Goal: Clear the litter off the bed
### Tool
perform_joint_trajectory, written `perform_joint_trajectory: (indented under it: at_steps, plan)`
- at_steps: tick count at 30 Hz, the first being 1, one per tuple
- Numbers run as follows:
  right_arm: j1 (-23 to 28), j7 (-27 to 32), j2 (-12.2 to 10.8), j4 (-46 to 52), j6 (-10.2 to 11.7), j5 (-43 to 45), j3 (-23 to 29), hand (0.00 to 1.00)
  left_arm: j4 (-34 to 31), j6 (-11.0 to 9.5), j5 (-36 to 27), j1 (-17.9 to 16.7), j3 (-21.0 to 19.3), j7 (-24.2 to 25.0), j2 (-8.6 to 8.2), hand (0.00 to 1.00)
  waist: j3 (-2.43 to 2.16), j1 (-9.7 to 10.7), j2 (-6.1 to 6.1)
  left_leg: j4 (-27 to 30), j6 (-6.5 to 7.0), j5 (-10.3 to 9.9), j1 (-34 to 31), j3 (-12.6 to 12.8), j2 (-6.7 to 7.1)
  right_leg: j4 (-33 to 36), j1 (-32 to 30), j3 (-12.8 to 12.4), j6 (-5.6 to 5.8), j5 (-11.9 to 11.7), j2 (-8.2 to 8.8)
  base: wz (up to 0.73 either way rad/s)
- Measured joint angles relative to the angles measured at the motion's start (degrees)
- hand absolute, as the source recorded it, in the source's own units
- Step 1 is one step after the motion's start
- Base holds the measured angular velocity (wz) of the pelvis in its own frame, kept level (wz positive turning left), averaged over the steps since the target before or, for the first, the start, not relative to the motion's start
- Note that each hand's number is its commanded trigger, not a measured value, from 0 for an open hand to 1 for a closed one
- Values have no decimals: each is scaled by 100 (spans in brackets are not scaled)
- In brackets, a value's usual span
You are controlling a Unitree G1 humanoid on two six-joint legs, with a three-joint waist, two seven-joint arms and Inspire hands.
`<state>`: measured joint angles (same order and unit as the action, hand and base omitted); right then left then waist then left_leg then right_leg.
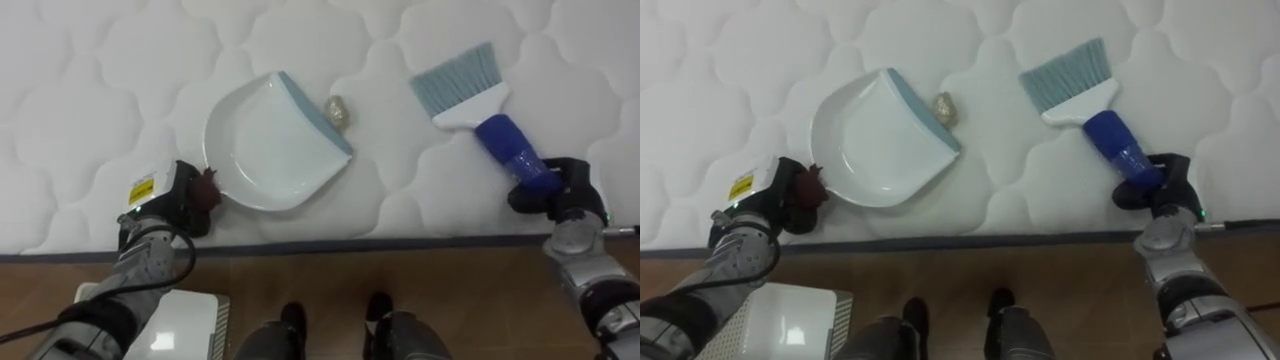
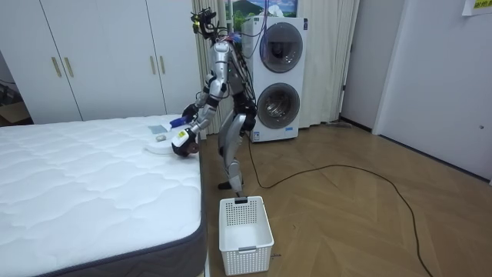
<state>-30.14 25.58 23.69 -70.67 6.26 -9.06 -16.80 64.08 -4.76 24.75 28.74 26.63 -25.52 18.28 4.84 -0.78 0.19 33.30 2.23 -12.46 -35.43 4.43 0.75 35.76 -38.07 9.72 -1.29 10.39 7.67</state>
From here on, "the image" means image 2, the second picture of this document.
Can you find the brown cardboard box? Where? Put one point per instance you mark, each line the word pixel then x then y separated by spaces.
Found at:
pixel 14 112

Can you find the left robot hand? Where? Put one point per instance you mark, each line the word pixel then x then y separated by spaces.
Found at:
pixel 181 139

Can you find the white folded cloth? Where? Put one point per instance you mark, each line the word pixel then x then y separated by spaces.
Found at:
pixel 158 148

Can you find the white paper wall notice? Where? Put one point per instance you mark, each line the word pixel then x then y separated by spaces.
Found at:
pixel 477 6

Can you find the white washing machine tower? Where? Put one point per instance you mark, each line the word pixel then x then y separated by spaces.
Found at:
pixel 278 77

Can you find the white door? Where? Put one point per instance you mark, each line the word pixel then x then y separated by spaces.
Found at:
pixel 438 84

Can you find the white mattress bed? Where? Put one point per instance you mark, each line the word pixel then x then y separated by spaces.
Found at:
pixel 92 192

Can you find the white wardrobe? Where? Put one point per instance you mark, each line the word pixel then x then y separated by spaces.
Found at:
pixel 104 57

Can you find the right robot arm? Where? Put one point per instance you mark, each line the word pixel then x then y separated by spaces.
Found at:
pixel 201 99

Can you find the robot body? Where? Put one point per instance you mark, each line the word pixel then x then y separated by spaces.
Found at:
pixel 222 61

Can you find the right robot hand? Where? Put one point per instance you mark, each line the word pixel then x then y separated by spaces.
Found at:
pixel 189 111

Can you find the landscape wall poster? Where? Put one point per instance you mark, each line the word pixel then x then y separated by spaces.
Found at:
pixel 250 8

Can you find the small grey rolled sock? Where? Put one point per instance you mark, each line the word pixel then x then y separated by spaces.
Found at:
pixel 160 137

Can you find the robot legs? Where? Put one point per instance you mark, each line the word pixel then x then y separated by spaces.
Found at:
pixel 232 138

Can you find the grey folded cloth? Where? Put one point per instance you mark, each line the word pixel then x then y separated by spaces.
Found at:
pixel 157 129

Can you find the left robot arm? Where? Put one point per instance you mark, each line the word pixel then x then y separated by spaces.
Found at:
pixel 217 86

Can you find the blue cloth item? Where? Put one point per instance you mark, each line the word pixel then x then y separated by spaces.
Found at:
pixel 177 122

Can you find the white plastic laundry basket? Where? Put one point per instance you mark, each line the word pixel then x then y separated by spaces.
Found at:
pixel 245 238

